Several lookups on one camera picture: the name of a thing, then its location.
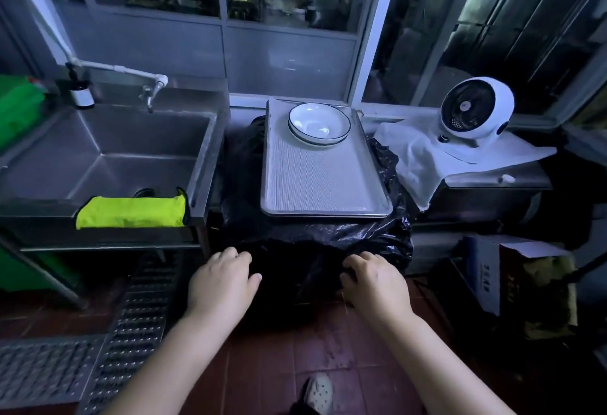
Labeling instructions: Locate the person's left hand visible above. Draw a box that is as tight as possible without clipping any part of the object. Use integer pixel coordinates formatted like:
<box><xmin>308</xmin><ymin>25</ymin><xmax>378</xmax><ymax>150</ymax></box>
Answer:
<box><xmin>187</xmin><ymin>247</ymin><xmax>263</xmax><ymax>321</ymax></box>

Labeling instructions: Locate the person's right hand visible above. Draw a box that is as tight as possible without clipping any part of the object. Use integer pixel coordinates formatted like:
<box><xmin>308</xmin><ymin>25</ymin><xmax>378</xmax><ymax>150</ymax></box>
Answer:
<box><xmin>340</xmin><ymin>252</ymin><xmax>415</xmax><ymax>330</ymax></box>

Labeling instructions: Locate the person's left forearm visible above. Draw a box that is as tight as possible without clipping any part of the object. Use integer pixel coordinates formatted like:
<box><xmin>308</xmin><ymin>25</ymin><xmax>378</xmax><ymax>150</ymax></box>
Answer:
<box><xmin>102</xmin><ymin>309</ymin><xmax>238</xmax><ymax>415</ymax></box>

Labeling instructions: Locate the person's right forearm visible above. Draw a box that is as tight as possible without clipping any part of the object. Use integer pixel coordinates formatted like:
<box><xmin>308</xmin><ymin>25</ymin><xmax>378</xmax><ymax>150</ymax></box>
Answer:
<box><xmin>367</xmin><ymin>311</ymin><xmax>518</xmax><ymax>415</ymax></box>

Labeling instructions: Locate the black plastic bag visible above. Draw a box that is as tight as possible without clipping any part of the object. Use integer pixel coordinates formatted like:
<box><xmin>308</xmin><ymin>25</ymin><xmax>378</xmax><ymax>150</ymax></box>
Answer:
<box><xmin>216</xmin><ymin>115</ymin><xmax>414</xmax><ymax>308</ymax></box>

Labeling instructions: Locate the grey rectangular tray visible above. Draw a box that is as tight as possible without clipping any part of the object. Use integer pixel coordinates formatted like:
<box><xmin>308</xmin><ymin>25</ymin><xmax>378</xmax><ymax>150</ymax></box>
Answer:
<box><xmin>260</xmin><ymin>98</ymin><xmax>394</xmax><ymax>218</ymax></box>

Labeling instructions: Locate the person's grey shoe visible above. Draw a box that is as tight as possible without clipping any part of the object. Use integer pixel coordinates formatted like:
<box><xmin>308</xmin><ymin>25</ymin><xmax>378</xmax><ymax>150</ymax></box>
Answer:
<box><xmin>303</xmin><ymin>374</ymin><xmax>334</xmax><ymax>415</ymax></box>

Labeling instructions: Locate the white cloth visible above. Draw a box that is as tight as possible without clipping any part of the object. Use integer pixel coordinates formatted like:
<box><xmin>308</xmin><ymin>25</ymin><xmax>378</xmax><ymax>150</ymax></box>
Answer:
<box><xmin>374</xmin><ymin>116</ymin><xmax>558</xmax><ymax>211</ymax></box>

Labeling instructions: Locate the yellow-green cleaning cloth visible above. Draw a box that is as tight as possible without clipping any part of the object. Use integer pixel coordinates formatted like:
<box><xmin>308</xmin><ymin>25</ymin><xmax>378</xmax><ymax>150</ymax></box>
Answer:
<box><xmin>76</xmin><ymin>187</ymin><xmax>187</xmax><ymax>230</ymax></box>

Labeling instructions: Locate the white bowl with dark rim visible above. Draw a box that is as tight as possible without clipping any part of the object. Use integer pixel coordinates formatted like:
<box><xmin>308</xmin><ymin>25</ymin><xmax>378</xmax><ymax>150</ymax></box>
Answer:
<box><xmin>288</xmin><ymin>103</ymin><xmax>352</xmax><ymax>147</ymax></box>

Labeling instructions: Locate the stainless steel counter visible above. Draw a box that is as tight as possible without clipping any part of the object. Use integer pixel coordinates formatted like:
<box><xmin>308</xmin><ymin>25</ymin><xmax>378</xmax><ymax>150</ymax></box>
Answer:
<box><xmin>417</xmin><ymin>161</ymin><xmax>555</xmax><ymax>226</ymax></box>

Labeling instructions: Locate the cardboard box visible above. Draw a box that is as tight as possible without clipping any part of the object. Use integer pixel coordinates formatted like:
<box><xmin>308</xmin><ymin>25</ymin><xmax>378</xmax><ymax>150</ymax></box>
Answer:
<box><xmin>462</xmin><ymin>235</ymin><xmax>579</xmax><ymax>340</ymax></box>

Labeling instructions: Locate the metal floor drain grate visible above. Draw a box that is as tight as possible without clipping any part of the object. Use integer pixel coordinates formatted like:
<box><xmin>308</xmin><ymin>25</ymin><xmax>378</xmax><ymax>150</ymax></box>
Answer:
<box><xmin>0</xmin><ymin>251</ymin><xmax>190</xmax><ymax>415</ymax></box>

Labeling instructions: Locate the stainless steel sink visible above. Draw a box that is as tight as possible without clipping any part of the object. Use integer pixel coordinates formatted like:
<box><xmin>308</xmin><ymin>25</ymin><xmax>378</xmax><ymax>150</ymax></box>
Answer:
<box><xmin>0</xmin><ymin>79</ymin><xmax>231</xmax><ymax>254</ymax></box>

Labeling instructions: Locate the white round desk fan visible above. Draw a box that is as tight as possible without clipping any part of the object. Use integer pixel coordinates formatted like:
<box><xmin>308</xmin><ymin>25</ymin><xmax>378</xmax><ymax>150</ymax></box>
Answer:
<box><xmin>437</xmin><ymin>76</ymin><xmax>515</xmax><ymax>150</ymax></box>

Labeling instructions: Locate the white pipe faucet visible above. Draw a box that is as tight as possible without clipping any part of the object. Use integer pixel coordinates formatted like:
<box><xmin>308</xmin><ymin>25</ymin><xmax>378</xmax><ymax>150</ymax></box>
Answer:
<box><xmin>9</xmin><ymin>0</ymin><xmax>169</xmax><ymax>114</ymax></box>

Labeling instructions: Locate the dark soap pump bottle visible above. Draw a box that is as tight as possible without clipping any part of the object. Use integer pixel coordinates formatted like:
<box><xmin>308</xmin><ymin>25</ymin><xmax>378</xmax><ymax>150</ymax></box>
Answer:
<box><xmin>65</xmin><ymin>63</ymin><xmax>95</xmax><ymax>110</ymax></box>

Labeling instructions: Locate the green plastic container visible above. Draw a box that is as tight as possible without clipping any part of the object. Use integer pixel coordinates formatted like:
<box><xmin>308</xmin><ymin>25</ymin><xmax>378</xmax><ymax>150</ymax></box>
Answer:
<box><xmin>0</xmin><ymin>75</ymin><xmax>48</xmax><ymax>152</ymax></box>

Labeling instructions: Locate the aluminium window frame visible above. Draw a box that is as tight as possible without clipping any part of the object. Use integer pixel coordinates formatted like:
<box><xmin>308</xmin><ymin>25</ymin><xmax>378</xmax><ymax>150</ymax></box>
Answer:
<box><xmin>28</xmin><ymin>0</ymin><xmax>607</xmax><ymax>121</ymax></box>

